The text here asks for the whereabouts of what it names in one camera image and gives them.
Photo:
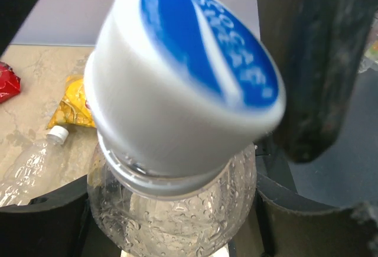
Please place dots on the yellow chips bag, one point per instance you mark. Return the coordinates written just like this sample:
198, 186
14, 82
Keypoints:
73, 108

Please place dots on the red snack bag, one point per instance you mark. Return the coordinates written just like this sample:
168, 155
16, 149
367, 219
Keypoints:
10, 83

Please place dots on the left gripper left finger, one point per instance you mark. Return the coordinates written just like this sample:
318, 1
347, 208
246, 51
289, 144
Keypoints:
58, 223

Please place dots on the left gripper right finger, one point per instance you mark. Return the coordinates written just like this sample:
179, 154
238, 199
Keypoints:
292, 225

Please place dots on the clear bottle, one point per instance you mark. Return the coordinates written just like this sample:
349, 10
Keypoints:
197, 226
37, 170

